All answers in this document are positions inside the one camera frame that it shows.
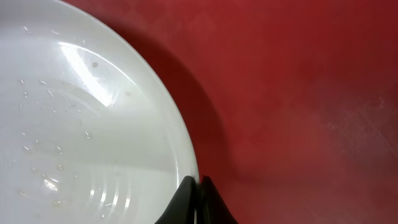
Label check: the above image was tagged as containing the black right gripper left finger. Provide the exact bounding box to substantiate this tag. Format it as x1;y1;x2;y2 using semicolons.
155;175;196;224

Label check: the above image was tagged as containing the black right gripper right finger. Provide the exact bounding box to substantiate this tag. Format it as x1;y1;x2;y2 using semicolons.
198;176;238;224

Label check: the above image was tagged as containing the white plate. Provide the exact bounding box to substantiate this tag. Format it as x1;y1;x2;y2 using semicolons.
1;0;198;223

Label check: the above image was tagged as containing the red plastic tray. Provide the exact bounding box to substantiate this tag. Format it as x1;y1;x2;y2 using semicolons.
73;0;397;223

